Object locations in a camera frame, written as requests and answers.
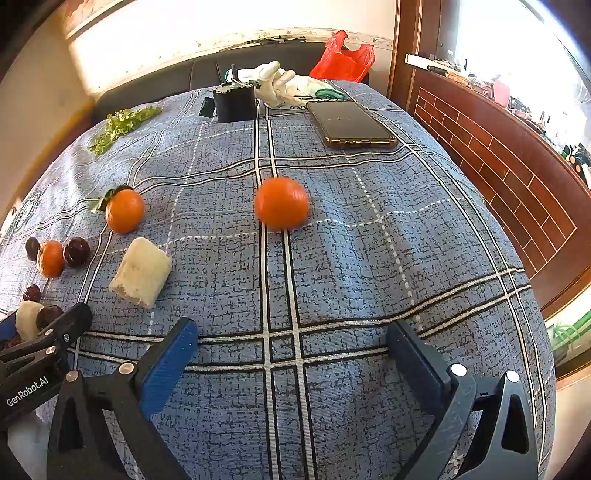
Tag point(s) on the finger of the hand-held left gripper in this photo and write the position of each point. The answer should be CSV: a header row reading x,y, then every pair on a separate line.
x,y
69,325
8,326

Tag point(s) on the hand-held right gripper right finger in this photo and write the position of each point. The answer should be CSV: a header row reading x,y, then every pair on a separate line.
x,y
415,362

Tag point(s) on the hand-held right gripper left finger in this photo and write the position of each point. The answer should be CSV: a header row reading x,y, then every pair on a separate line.
x,y
168,364

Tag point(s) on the small white peeled chunk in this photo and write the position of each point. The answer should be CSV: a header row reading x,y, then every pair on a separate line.
x,y
27,321

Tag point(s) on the small orange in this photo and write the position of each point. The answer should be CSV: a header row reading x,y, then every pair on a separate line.
x,y
51,259

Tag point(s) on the orange with green leaf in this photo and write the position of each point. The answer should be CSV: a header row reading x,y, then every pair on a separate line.
x,y
124,213

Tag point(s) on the large round orange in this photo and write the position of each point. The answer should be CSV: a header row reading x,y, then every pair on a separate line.
x,y
281,203

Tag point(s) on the dark red jujube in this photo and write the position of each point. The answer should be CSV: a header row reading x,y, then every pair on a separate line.
x,y
76,252
9,344
32,248
47,314

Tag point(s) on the large white peeled chunk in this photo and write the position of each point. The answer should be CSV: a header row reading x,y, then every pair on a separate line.
x,y
141,272

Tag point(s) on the blue plaid blanket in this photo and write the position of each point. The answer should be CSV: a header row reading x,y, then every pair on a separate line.
x,y
369,258

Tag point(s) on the green plant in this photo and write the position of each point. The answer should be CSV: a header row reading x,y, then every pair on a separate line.
x,y
569,330

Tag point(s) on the brick-pattern wooden partition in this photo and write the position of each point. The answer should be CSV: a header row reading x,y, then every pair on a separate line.
x,y
508,175

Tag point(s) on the green lettuce leaves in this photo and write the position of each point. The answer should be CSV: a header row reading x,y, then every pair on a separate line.
x,y
121,122

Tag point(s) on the black smartphone in clear case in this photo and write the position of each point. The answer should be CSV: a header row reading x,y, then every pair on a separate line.
x,y
351,123

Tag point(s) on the small black card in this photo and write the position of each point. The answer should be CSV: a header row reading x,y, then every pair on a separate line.
x,y
206,107

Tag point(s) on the black box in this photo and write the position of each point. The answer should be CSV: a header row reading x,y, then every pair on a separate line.
x,y
235,105

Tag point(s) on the black sofa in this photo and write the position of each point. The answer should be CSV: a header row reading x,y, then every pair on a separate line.
x,y
175,74

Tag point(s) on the row of ledge clutter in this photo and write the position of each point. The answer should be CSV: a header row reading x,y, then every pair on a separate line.
x,y
512,94

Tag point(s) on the white glove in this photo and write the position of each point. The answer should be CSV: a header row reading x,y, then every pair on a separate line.
x,y
277,85

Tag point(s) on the red plastic bag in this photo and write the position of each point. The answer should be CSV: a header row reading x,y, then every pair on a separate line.
x,y
344,60

